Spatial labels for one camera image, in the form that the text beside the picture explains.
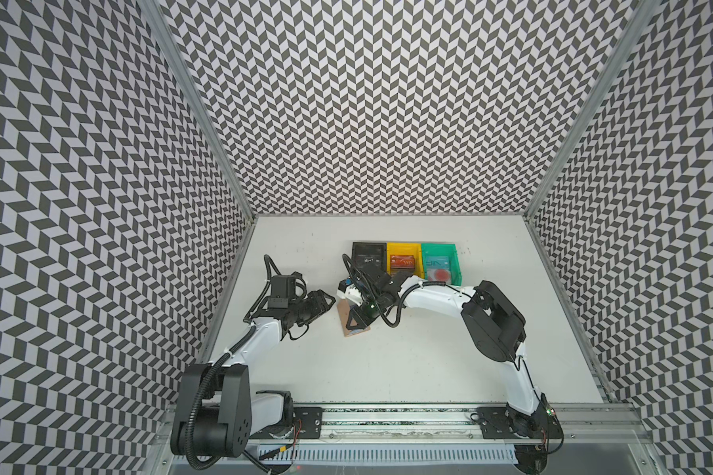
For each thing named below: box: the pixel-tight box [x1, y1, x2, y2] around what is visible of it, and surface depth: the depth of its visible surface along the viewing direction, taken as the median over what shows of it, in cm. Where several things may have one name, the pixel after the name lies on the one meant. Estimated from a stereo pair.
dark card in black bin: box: [355, 254, 382, 268], surface depth 105 cm
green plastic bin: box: [421, 242, 463, 286], surface depth 101 cm
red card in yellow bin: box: [390, 255, 415, 269], surface depth 104 cm
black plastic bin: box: [351, 241, 387, 273], surface depth 104 cm
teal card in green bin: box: [425, 255, 450, 270], surface depth 104 cm
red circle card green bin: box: [426, 268, 452, 285], surface depth 101 cm
